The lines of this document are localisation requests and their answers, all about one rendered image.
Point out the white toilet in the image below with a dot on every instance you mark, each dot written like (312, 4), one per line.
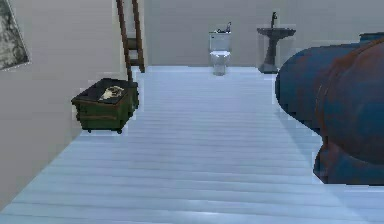
(219, 53)

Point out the pale crumpled item on bin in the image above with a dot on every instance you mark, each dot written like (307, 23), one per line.
(112, 92)

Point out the dark green wheeled bin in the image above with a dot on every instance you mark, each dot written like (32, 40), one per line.
(103, 113)

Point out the dark small item on toilet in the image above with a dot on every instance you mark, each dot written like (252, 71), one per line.
(225, 28)

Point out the brown wooden ladder shelf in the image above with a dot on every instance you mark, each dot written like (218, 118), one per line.
(127, 43)

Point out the black sink faucet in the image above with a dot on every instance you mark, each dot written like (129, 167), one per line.
(273, 19)

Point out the dark blue rusty bathtub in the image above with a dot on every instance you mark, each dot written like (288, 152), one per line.
(346, 106)

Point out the dark grey pedestal sink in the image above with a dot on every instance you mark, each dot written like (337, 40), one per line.
(272, 43)

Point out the grey framed wall picture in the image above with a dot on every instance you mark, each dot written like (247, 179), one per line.
(10, 40)

